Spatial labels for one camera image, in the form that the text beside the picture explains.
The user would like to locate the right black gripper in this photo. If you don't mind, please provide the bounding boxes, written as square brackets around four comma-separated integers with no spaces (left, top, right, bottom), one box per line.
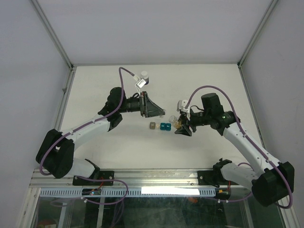
[174,109,211,136]

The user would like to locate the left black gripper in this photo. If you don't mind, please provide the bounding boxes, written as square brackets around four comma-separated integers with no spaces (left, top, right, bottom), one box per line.
[118,92,165,118]

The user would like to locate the amber pill bottle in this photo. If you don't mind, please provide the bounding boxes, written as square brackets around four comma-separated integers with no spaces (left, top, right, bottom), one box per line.
[169,115,182,129]

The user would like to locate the tan pill box compartment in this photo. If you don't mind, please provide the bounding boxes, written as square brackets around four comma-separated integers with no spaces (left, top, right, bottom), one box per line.
[149,122,160,130]

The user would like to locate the teal pill box compartments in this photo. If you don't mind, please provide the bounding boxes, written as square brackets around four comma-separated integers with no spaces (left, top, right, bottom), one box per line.
[160,123,171,131]

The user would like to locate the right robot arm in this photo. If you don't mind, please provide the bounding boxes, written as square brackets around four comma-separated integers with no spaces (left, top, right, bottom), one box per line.
[175,93,295,207]

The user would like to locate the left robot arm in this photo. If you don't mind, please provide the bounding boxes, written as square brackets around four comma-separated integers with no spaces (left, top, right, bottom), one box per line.
[36,87,165,185]

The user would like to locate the white cap dark bottle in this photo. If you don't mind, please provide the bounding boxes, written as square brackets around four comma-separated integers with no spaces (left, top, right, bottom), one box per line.
[141,71,149,85]

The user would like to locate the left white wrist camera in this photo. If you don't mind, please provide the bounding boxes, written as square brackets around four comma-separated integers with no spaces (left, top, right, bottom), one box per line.
[133,75,145,93]

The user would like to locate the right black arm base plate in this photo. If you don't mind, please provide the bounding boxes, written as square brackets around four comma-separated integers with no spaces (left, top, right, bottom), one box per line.
[197,170,238,188]

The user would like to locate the aluminium front rail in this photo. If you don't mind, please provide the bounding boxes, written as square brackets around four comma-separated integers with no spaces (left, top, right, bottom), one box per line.
[29,169,214,188]

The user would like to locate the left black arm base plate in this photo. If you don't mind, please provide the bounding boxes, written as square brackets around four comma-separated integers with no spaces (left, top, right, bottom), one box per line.
[72,170,114,187]

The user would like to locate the grey slotted cable duct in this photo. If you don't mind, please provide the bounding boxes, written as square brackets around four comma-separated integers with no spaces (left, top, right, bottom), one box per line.
[40,187,216,198]

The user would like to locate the right aluminium frame post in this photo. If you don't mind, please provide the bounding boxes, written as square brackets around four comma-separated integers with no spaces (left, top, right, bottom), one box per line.
[237,0,279,68]

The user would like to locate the aluminium frame post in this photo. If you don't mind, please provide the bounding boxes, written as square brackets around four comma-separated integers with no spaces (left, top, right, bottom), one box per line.
[29,0,74,69]
[237,0,279,68]

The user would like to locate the left aluminium frame post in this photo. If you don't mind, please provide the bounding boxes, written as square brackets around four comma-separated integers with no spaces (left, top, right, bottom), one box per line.
[29,0,74,69]

